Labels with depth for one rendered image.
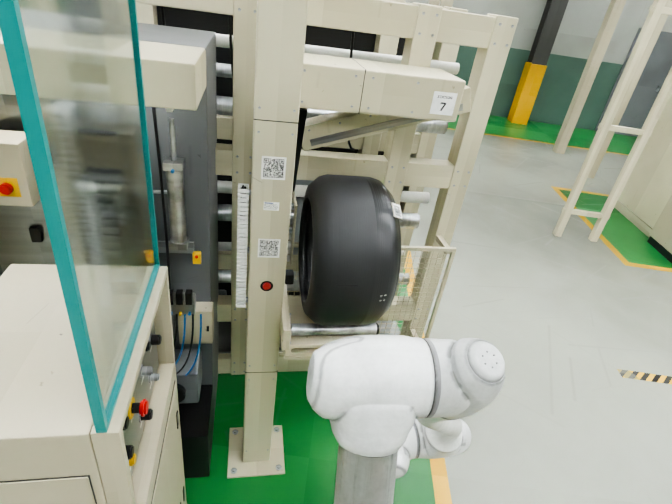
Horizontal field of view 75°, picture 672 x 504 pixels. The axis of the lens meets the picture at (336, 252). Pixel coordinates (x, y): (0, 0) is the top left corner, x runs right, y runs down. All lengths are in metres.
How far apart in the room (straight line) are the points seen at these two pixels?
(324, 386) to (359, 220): 0.80
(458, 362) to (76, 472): 0.75
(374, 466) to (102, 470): 0.54
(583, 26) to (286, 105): 10.18
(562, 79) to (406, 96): 9.71
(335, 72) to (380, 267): 0.68
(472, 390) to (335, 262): 0.75
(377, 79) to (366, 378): 1.17
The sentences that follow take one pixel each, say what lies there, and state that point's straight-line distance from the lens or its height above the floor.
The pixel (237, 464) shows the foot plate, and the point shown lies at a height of 0.01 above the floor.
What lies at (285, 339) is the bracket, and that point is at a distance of 1.63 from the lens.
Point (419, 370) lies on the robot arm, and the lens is 0.72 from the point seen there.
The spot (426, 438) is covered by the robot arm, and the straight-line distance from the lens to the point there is 1.31.
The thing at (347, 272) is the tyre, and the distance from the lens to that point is 1.39.
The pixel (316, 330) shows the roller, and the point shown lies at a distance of 1.67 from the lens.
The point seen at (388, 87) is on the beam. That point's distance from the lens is 1.66.
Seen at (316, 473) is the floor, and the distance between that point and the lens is 2.38.
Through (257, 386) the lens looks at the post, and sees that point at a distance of 1.97.
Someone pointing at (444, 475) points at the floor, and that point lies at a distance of 2.53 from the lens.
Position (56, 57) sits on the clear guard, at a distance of 0.71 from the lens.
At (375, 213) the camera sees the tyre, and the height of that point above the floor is 1.40.
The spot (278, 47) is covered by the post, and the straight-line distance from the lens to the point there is 1.31.
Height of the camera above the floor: 2.01
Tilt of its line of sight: 31 degrees down
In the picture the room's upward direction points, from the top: 9 degrees clockwise
